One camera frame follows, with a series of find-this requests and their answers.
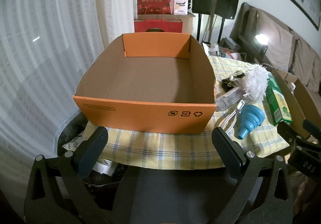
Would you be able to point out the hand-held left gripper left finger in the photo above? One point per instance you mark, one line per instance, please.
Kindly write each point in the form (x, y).
(91, 151)

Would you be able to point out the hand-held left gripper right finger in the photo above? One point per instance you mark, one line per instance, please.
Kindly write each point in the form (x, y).
(227, 151)

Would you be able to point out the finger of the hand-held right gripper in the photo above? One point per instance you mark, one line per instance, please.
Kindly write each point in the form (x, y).
(313, 129)
(291, 135)

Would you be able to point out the green toothpaste box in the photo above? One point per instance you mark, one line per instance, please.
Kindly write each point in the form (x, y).
(277, 103)

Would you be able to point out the blue collapsible funnel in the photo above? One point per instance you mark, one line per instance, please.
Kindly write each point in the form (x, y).
(250, 118)

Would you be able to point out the clear plastic bottle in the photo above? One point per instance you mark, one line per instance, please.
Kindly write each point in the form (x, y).
(229, 98)

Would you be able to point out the orange cardboard box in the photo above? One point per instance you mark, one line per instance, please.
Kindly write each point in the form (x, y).
(140, 116)

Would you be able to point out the white fluffy duster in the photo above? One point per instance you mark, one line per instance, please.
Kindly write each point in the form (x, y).
(255, 81)

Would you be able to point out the open brown cardboard box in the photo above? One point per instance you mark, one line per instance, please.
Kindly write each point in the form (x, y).
(293, 103)

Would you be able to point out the dark round container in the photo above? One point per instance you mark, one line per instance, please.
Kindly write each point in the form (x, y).
(69, 128)

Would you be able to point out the white capped bottle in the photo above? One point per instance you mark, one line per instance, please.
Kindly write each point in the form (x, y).
(293, 88)

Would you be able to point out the yellow checked tablecloth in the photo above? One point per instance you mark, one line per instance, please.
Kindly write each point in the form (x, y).
(163, 148)

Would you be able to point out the black device with bright screen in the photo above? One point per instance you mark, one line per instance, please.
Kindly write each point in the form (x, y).
(260, 44)

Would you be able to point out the cardboard box of clutter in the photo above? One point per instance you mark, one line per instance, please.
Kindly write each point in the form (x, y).
(233, 55)

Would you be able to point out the brown sofa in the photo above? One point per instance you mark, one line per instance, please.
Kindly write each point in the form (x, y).
(275, 38)

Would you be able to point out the sheer white curtain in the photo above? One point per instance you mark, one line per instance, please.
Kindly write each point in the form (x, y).
(37, 63)

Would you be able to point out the black flat device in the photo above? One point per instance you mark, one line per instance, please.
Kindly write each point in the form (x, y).
(229, 43)

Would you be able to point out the red collection gift bag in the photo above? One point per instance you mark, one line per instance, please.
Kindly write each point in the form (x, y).
(160, 26)

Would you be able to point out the white curtain panel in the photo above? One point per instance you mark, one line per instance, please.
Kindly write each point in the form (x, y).
(115, 1)

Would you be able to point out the white and pink carton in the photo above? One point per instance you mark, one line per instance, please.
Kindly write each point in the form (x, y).
(180, 3)

